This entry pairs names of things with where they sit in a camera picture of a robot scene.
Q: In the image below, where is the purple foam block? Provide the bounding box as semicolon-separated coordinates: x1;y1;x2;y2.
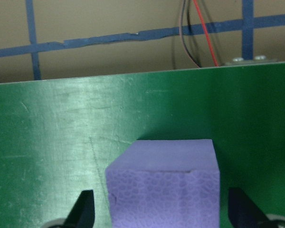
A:
105;139;221;228

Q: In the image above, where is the green conveyor belt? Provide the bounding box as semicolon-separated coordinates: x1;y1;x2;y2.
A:
0;55;285;228

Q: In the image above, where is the thin red wire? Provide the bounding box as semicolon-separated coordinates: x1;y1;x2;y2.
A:
191;0;220;67

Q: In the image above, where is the thin black wire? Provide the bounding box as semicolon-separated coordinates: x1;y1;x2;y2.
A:
179;0;203;69

